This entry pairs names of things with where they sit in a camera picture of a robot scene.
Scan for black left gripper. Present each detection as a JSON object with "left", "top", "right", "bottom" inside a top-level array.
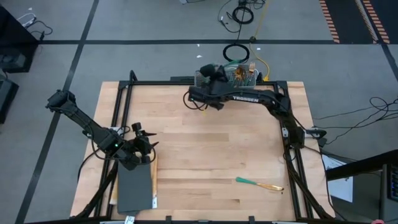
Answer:
[{"left": 122, "top": 122, "right": 160, "bottom": 170}]

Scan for grey mesh cutlery basket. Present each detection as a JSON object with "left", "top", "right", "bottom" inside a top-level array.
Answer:
[{"left": 194, "top": 61, "right": 258, "bottom": 90}]

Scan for dark grey mat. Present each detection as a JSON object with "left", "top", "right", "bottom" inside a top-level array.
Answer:
[{"left": 116, "top": 161, "right": 154, "bottom": 216}]

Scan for black box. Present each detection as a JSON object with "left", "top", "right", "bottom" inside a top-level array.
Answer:
[{"left": 0, "top": 77, "right": 20, "bottom": 124}]

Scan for grey device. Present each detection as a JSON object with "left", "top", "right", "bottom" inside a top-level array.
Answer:
[{"left": 0, "top": 52, "right": 27, "bottom": 71}]

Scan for black desk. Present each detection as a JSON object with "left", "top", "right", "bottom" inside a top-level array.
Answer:
[{"left": 325, "top": 148, "right": 398, "bottom": 182}]

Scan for white paper sheet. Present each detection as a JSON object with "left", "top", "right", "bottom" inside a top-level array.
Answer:
[{"left": 321, "top": 154, "right": 354, "bottom": 203}]

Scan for black cabinet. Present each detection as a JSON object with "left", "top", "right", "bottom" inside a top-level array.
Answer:
[{"left": 0, "top": 6, "right": 40, "bottom": 75}]

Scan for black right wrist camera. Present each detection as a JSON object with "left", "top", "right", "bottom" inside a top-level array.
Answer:
[{"left": 200, "top": 63, "right": 216, "bottom": 78}]

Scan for gold spoon green handle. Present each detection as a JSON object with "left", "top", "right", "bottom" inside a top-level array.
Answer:
[{"left": 233, "top": 66, "right": 246, "bottom": 81}]

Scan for large coiled black cable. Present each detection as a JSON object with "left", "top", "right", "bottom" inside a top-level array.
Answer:
[{"left": 221, "top": 42, "right": 251, "bottom": 65}]

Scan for yellow cable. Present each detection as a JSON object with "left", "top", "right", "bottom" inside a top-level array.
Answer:
[{"left": 248, "top": 0, "right": 272, "bottom": 82}]

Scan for black metal table frame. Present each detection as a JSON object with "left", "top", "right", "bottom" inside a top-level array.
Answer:
[{"left": 70, "top": 70, "right": 336, "bottom": 224}]

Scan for black cable white plug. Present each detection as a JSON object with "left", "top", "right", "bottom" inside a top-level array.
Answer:
[{"left": 216, "top": 0, "right": 243, "bottom": 34}]

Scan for small coiled black cable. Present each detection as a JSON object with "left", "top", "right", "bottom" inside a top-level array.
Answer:
[{"left": 231, "top": 5, "right": 255, "bottom": 26}]

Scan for thin black cable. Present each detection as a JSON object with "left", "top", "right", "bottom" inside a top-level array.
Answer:
[{"left": 26, "top": 20, "right": 53, "bottom": 42}]

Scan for tangled black cables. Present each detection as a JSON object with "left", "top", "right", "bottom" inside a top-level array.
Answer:
[{"left": 310, "top": 95, "right": 398, "bottom": 146}]

